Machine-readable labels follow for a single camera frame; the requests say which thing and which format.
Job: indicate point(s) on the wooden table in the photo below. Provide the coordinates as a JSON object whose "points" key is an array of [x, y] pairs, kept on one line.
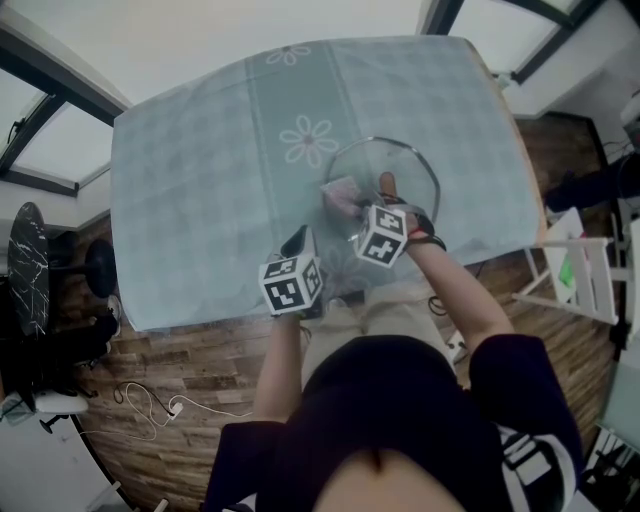
{"points": [[541, 215]]}

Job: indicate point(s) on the white power strip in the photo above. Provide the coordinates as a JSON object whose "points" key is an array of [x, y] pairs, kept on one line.
{"points": [[457, 347]]}

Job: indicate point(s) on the pale green glass table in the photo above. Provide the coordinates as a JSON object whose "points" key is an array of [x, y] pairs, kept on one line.
{"points": [[625, 395]]}

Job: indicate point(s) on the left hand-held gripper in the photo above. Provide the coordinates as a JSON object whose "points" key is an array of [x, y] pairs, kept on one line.
{"points": [[290, 290]]}

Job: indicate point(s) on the glass pot lid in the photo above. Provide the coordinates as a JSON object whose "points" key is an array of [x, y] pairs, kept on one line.
{"points": [[400, 160]]}

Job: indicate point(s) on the black marble round table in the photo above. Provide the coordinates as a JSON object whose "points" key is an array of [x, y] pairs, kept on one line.
{"points": [[27, 270]]}

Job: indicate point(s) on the person's right forearm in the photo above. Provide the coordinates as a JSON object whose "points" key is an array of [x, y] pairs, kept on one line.
{"points": [[465, 310]]}

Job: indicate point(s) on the green item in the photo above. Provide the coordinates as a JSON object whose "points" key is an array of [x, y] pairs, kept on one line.
{"points": [[566, 272]]}

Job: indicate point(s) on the white wooden chair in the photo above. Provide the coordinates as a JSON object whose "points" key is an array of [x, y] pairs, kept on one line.
{"points": [[595, 280]]}

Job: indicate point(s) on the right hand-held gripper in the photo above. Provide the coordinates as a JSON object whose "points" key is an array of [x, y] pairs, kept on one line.
{"points": [[382, 235]]}

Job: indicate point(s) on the white curved desk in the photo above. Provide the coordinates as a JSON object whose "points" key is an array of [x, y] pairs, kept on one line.
{"points": [[40, 470]]}

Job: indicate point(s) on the black framed window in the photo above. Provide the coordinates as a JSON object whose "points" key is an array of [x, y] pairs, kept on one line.
{"points": [[55, 145], [500, 30]]}

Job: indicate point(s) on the light blue floral tablecloth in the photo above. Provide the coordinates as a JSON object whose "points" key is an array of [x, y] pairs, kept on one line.
{"points": [[190, 200]]}

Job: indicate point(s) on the white table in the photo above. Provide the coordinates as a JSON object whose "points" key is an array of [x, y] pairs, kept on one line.
{"points": [[632, 280]]}

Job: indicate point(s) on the black wrist band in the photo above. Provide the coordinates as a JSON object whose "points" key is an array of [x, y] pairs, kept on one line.
{"points": [[432, 242]]}

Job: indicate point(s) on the person's left forearm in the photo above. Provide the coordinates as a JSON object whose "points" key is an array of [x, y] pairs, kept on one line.
{"points": [[277, 370]]}

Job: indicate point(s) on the white office chair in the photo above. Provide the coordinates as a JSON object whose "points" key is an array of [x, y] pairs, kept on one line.
{"points": [[62, 402]]}

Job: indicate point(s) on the person's torso in dark shirt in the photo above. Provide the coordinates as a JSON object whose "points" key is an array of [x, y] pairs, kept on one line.
{"points": [[390, 420]]}

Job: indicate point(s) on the pink cleaning cloth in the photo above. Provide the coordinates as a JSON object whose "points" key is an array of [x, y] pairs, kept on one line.
{"points": [[340, 195]]}

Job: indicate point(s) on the person's beige trousers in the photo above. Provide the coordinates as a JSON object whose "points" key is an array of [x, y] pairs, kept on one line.
{"points": [[370, 320]]}

